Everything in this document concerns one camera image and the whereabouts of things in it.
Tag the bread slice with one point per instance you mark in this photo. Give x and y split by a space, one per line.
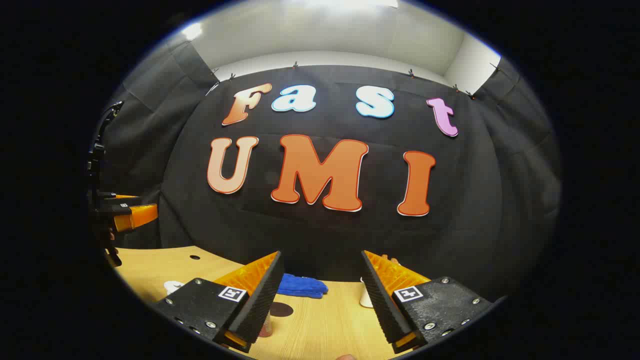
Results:
390 259

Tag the black backdrop cloth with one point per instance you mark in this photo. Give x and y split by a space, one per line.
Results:
325 235

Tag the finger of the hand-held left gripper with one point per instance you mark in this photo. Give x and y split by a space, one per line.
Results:
112 211
117 200

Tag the white teacup lid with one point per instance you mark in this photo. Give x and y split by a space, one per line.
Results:
172 286

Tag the white toaster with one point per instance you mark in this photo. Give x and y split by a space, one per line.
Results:
365 296

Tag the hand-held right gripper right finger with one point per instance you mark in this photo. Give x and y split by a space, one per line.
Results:
385 305

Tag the blue cloth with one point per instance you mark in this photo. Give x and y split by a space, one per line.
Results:
300 286

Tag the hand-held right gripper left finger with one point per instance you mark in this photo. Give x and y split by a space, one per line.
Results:
260 305

